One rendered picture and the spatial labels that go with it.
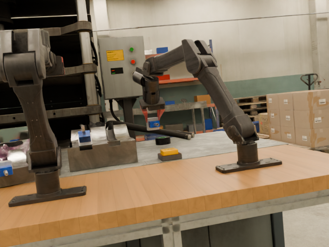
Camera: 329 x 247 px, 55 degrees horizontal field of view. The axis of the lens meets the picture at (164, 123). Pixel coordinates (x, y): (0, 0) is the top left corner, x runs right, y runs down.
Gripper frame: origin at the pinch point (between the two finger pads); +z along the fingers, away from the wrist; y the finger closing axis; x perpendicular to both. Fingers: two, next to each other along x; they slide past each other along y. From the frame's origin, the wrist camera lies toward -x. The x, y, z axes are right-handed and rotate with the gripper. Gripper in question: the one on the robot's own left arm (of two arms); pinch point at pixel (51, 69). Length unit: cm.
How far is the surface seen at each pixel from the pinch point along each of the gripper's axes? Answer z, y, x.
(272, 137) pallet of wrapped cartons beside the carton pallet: 365, -302, 92
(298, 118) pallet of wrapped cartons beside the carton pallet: 286, -300, 57
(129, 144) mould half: -5.5, -26.4, 32.2
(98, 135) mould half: 19.4, -14.7, 28.7
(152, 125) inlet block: 3.8, -37.8, 26.4
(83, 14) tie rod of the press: 67, -14, -41
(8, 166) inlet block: -16.7, 15.2, 33.1
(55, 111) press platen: 74, 10, 15
